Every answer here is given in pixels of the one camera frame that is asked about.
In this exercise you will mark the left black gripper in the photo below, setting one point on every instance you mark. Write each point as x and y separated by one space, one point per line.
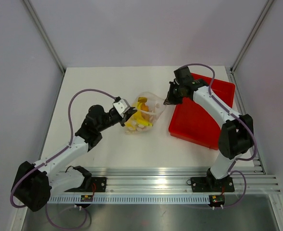
126 115

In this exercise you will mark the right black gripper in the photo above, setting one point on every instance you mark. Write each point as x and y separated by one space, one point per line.
171 99

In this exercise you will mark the yellow banana bunch toy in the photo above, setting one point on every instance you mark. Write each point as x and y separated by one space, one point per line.
136 120

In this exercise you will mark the clear zip top bag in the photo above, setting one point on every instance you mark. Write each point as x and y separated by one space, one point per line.
149 108

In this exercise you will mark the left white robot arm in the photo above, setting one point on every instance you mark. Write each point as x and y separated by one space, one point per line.
35 183

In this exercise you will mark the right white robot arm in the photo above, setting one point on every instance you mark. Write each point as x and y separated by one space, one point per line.
236 130

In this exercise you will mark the red plastic tray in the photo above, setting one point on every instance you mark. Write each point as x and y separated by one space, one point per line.
191 122

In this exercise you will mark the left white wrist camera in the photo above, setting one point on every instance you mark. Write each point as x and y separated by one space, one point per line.
121 106

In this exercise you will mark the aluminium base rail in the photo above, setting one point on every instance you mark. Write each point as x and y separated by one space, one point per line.
173 180

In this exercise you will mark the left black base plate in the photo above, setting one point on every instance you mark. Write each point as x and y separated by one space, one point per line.
96 184

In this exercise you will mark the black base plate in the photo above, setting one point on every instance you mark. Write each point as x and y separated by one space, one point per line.
211 185
96 184

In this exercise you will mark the white slotted cable duct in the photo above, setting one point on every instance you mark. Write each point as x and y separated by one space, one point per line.
130 199

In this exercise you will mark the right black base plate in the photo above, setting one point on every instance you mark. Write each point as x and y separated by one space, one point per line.
211 185

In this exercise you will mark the left aluminium frame post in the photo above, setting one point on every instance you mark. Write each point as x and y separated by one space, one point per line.
44 35

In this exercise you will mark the aluminium frame post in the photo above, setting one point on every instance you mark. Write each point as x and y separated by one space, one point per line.
44 35
252 34

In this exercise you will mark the right aluminium frame post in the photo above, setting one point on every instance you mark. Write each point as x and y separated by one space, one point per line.
252 34

